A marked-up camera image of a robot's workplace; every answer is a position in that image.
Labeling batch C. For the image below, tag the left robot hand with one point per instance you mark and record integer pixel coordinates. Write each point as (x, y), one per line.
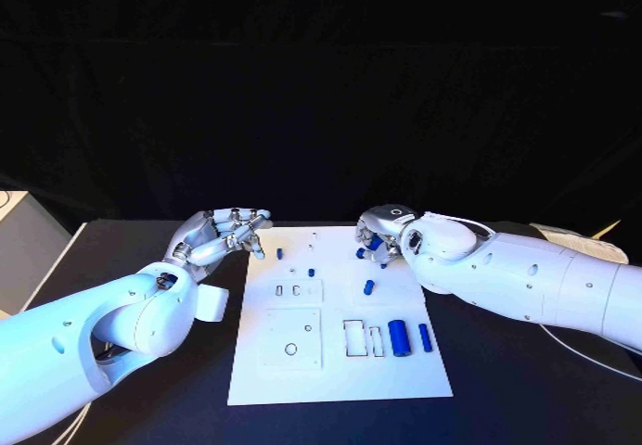
(221, 233)

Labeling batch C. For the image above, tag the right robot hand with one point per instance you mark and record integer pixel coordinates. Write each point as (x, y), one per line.
(384, 222)

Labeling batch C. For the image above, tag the blue gear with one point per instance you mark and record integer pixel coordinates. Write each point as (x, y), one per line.
(372, 243)

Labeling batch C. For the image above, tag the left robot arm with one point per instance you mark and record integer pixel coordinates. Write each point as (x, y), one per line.
(59, 333)

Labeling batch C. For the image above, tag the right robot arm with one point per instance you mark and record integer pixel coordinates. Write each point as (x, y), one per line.
(521, 274)

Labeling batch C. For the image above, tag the white task board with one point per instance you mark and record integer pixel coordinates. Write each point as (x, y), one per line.
(330, 313)

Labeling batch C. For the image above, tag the large blue cylinder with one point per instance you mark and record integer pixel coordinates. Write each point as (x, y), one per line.
(398, 338)

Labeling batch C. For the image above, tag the long thin blue cylinder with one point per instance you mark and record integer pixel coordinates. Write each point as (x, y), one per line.
(424, 337)

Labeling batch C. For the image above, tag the white cabinet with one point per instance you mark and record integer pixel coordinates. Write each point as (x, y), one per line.
(25, 250)

